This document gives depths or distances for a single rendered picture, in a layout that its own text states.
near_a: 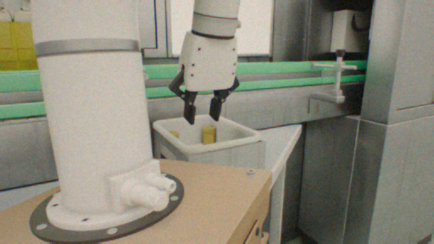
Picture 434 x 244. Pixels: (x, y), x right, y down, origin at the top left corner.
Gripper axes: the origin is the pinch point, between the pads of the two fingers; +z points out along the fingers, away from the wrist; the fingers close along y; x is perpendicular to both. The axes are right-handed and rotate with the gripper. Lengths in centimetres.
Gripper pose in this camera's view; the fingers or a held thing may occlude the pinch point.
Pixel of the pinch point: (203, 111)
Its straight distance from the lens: 53.7
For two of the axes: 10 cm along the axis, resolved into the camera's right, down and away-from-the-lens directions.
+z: -1.4, 8.8, 4.6
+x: 4.7, 4.7, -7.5
